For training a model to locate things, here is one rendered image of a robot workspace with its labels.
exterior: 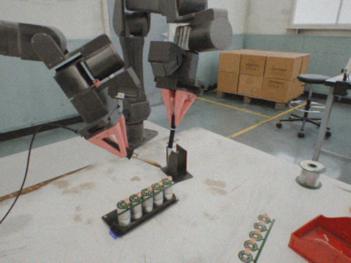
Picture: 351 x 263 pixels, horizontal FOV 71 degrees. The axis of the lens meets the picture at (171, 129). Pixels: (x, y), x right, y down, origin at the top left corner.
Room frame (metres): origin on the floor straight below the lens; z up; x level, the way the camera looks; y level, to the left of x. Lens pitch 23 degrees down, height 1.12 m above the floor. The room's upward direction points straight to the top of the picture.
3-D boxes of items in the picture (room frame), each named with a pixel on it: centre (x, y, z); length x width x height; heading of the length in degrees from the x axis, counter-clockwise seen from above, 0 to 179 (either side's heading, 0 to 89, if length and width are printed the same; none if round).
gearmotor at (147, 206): (0.42, 0.05, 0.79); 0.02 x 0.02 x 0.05
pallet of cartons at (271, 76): (4.04, -1.44, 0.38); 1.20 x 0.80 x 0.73; 47
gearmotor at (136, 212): (0.40, 0.07, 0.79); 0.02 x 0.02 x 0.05
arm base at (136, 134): (0.79, 0.13, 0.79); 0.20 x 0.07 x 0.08; 151
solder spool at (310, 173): (0.54, -0.35, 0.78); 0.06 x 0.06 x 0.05
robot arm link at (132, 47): (0.77, 0.12, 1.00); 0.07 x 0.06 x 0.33; 125
